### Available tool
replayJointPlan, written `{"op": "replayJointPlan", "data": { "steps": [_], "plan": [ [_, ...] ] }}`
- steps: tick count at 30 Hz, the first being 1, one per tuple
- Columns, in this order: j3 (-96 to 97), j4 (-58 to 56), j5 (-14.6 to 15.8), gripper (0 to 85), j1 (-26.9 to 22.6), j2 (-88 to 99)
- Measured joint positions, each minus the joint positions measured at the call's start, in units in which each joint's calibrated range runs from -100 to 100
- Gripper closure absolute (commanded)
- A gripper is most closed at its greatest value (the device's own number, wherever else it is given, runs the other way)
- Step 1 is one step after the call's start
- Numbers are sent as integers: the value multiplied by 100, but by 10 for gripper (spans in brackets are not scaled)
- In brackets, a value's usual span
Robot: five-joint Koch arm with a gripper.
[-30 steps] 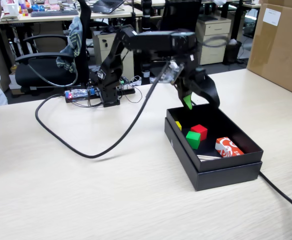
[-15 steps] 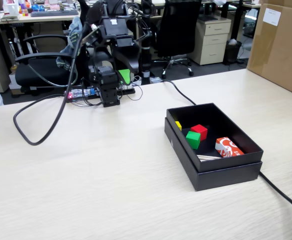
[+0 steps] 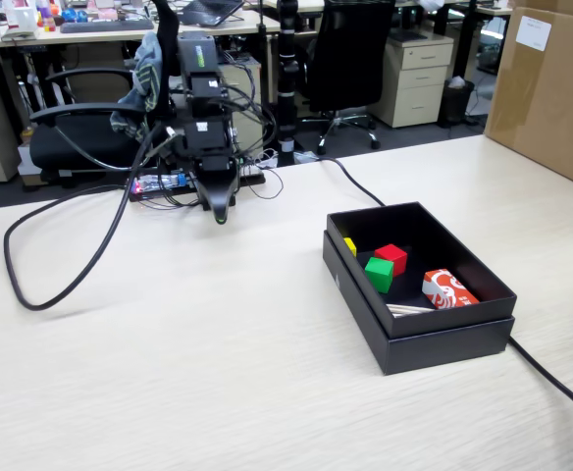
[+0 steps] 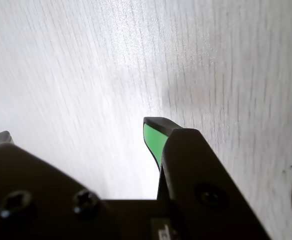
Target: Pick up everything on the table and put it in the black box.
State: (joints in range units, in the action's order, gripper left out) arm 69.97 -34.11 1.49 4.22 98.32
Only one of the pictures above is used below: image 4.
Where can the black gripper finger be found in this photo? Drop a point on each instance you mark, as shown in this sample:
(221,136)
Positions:
(31,190)
(193,175)

